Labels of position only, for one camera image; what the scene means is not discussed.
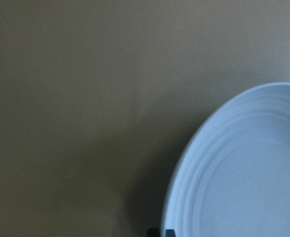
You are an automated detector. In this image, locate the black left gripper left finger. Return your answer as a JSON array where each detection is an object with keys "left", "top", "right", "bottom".
[{"left": 147, "top": 228, "right": 160, "bottom": 237}]

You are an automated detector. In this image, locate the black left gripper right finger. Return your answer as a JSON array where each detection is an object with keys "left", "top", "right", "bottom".
[{"left": 165, "top": 229, "right": 175, "bottom": 237}]

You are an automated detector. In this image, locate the blue plate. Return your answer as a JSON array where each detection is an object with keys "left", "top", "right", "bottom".
[{"left": 160, "top": 82, "right": 290, "bottom": 237}]

